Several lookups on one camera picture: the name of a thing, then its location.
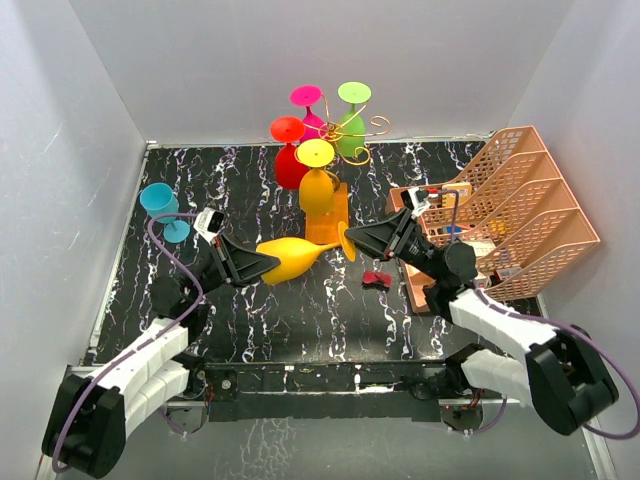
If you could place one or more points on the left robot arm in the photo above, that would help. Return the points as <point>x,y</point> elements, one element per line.
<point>93,416</point>

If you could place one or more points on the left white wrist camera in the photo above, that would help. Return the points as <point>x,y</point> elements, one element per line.
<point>208,224</point>

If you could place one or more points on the green wine glass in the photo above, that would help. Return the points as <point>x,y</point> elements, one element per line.
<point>351,126</point>

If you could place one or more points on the red wine glass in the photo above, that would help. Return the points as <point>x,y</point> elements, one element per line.
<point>288,170</point>

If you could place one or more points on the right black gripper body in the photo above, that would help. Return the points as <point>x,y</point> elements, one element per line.
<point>411,248</point>

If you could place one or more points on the pink file rack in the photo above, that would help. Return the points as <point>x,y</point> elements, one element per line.
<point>524,203</point>

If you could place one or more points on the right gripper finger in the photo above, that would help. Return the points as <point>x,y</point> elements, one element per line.
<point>383,253</point>
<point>373,236</point>

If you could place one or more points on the white staples box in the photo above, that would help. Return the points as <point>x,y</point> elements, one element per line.
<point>494,265</point>

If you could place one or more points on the red bow hair clip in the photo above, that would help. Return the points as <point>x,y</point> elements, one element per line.
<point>376,279</point>

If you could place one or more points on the yellow-base amber wine glass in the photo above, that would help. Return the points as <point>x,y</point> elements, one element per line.
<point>297,255</point>

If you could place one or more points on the orange card box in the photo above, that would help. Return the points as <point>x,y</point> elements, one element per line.
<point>455,193</point>

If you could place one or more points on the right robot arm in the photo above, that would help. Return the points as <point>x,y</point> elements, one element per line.
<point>552,369</point>

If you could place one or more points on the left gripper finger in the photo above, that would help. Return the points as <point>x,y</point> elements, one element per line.
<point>248,280</point>
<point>250,262</point>

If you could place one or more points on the yellow-base orange wine glass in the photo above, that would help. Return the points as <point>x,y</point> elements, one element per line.
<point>316,188</point>

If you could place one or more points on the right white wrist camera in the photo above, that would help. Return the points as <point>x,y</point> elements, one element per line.
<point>418,200</point>

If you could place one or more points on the blue wine glass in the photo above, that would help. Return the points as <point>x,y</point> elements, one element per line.
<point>159,198</point>

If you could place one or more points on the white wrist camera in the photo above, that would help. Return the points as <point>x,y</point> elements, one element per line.
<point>418,200</point>
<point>208,224</point>

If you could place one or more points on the pink wine glass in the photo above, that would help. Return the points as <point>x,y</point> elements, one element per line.
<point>307,96</point>

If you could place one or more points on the gold wire wine glass rack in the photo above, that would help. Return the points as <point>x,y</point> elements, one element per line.
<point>323,229</point>

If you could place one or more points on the pink desk organizer tray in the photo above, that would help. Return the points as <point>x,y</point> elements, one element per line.
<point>414,279</point>

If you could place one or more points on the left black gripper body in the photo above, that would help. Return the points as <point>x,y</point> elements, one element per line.
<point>211,272</point>

